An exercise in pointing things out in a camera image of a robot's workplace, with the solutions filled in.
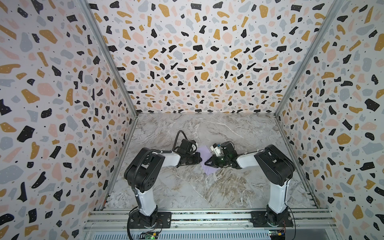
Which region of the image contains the lilac square paper sheet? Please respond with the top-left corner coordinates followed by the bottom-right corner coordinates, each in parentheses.
top-left (197, 146), bottom-right (219, 175)

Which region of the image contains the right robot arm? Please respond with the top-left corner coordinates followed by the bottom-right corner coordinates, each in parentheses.
top-left (205, 141), bottom-right (296, 215)

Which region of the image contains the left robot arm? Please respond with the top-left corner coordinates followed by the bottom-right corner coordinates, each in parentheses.
top-left (124, 139), bottom-right (202, 217)

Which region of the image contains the left circuit board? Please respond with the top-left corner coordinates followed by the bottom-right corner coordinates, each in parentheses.
top-left (138, 232), bottom-right (160, 240)

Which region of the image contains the circuit board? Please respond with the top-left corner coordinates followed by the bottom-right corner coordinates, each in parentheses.
top-left (269, 230), bottom-right (286, 240)
top-left (138, 232), bottom-right (160, 240)

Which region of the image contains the right circuit board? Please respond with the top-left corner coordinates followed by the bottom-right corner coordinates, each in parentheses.
top-left (269, 230), bottom-right (286, 240)

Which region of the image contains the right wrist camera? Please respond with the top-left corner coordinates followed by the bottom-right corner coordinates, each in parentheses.
top-left (210, 144), bottom-right (223, 157)

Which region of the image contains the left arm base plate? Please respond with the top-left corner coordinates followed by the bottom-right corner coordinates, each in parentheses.
top-left (129, 212), bottom-right (172, 229)

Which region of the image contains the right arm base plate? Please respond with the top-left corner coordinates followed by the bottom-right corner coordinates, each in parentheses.
top-left (250, 209), bottom-right (294, 228)

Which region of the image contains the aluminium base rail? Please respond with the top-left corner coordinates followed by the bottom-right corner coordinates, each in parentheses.
top-left (80, 209), bottom-right (342, 240)

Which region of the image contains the left aluminium corner post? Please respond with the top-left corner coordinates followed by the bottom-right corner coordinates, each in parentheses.
top-left (78, 0), bottom-right (138, 119)

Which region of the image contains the aluminium corner post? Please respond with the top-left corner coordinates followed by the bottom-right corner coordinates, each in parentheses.
top-left (78, 0), bottom-right (138, 119)
top-left (274, 0), bottom-right (343, 119)

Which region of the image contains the right aluminium corner post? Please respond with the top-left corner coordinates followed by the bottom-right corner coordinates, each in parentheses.
top-left (274, 0), bottom-right (343, 119)

